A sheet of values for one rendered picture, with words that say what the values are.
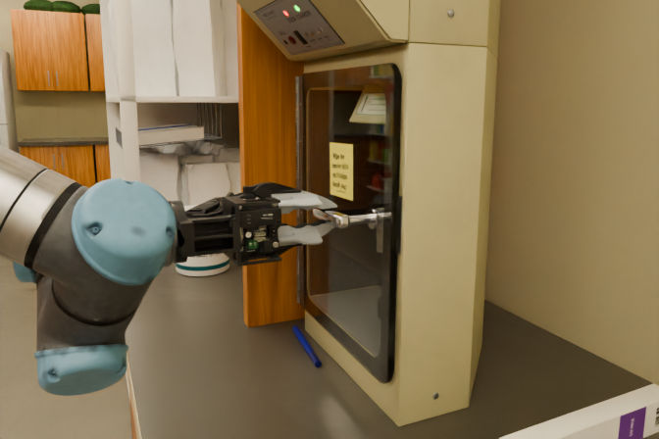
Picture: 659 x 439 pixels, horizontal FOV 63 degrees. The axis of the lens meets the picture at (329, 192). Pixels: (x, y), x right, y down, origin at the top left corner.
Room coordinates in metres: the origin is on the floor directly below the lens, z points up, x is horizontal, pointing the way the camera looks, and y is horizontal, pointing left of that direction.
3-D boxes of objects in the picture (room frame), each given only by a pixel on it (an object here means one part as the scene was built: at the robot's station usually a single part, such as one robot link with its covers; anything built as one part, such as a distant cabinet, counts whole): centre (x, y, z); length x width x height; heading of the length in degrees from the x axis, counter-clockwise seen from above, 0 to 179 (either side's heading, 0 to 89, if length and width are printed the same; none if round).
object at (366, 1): (0.74, 0.03, 1.46); 0.32 x 0.12 x 0.10; 24
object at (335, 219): (0.68, -0.02, 1.20); 0.10 x 0.05 x 0.03; 24
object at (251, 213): (0.61, 0.12, 1.20); 0.12 x 0.09 x 0.08; 114
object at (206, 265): (1.26, 0.31, 1.02); 0.13 x 0.13 x 0.15
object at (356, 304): (0.76, -0.01, 1.19); 0.30 x 0.01 x 0.40; 24
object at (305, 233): (0.65, 0.03, 1.18); 0.09 x 0.06 x 0.03; 114
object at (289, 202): (0.66, 0.03, 1.22); 0.09 x 0.06 x 0.03; 115
